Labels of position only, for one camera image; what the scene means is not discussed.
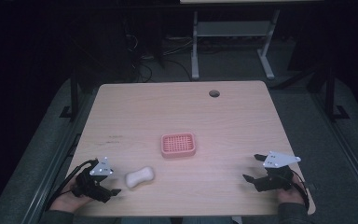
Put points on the white soap bar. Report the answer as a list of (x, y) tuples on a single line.
[(139, 177)]

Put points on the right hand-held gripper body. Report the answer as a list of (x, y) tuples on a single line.
[(276, 175)]

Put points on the white metal table frame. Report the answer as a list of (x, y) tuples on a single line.
[(233, 28)]

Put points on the black metal stand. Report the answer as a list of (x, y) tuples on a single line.
[(331, 96), (74, 96)]

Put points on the pink soap dish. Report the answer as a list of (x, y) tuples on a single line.
[(178, 145)]

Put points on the person's right hand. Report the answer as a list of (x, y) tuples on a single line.
[(289, 196)]

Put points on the person's left hand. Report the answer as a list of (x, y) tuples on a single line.
[(65, 200)]

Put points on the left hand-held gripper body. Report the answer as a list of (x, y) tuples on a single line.
[(90, 185)]

